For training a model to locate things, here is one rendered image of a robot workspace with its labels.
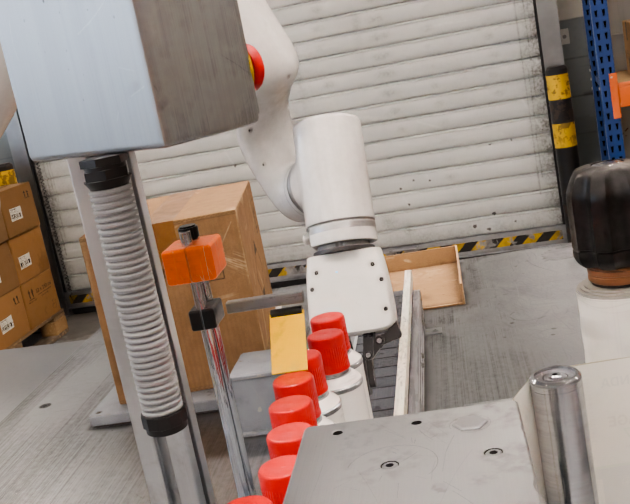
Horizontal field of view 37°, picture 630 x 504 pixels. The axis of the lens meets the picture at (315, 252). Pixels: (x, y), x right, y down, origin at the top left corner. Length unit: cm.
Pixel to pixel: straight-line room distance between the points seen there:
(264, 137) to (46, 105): 50
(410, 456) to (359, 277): 67
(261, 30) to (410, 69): 405
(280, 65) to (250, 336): 50
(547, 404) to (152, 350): 29
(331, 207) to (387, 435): 66
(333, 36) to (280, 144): 401
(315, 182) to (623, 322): 40
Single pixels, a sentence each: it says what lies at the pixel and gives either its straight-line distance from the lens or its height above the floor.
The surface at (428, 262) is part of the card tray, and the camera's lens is 201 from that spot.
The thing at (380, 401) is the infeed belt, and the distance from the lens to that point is 122.
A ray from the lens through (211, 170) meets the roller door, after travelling 546.
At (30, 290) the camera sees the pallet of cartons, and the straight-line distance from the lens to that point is 529.
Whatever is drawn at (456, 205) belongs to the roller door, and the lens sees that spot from 523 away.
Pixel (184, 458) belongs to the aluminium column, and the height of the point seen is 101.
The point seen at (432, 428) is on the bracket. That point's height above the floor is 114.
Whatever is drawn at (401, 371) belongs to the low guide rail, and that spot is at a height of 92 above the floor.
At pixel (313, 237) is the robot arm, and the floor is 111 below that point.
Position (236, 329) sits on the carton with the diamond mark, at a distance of 145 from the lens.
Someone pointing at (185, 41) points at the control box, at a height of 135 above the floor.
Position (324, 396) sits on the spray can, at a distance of 80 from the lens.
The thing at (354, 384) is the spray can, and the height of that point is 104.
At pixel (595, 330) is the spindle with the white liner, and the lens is 92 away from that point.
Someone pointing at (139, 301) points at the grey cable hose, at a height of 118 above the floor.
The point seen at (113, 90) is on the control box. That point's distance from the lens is 67.
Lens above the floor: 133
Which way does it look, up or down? 12 degrees down
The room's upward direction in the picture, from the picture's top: 11 degrees counter-clockwise
